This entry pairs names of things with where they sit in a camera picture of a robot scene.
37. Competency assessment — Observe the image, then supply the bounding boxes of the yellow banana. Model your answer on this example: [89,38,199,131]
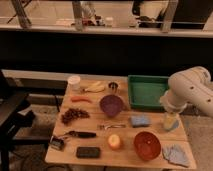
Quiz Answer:
[83,81,105,93]

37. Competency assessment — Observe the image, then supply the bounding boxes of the green plastic tray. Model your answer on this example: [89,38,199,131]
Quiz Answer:
[128,75,168,111]

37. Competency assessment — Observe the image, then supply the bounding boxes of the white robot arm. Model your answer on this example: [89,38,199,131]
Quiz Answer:
[159,66,213,131]

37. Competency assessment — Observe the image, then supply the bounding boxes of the white plastic cup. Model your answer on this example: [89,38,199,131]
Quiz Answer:
[68,75,81,91]

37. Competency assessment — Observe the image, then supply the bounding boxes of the blue cup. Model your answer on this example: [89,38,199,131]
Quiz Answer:
[163,118,179,131]

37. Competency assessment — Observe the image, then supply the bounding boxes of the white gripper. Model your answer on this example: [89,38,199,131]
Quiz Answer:
[163,103,180,120]

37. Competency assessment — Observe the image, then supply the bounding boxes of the silver fork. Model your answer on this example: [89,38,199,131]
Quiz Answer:
[97,124,126,130]

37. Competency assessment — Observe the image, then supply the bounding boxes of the bunch of dark grapes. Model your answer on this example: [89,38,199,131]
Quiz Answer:
[61,108,90,125]

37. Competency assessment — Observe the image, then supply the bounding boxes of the small metal cup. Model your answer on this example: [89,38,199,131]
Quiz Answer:
[108,82,118,91]

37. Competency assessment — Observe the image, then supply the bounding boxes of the blue grey cloth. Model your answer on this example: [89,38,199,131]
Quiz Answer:
[162,144,190,167]

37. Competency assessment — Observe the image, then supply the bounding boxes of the black handled tool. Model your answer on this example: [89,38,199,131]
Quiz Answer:
[58,131,97,138]

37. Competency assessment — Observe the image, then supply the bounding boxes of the red bowl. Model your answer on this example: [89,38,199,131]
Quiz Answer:
[134,131,161,161]

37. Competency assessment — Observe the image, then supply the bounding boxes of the purple bowl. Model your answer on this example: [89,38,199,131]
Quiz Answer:
[99,95,124,117]

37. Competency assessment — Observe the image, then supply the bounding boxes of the blue sponge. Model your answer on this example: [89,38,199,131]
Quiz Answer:
[130,115,150,128]

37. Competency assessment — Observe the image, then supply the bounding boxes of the black rectangular sponge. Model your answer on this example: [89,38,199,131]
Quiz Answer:
[76,147,101,158]

